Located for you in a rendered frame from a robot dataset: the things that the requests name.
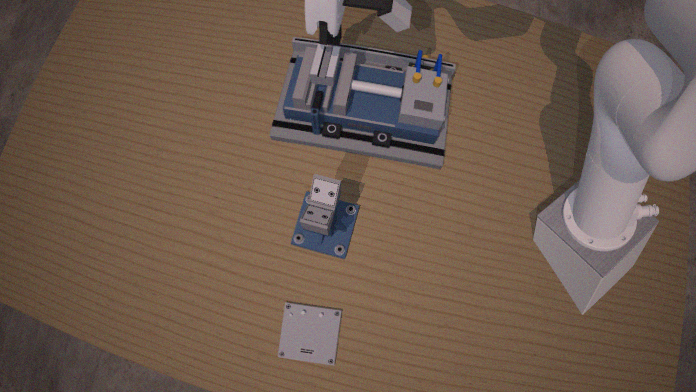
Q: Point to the grey long narrow bar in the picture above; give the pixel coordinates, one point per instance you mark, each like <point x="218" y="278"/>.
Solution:
<point x="311" y="95"/>

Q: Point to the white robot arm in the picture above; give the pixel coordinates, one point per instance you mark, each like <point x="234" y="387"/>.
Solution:
<point x="635" y="87"/>

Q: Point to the grey flat bar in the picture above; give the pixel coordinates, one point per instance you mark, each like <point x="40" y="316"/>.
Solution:
<point x="327" y="98"/>

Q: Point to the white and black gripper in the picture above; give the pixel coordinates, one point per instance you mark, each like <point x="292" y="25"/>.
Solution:
<point x="318" y="12"/>

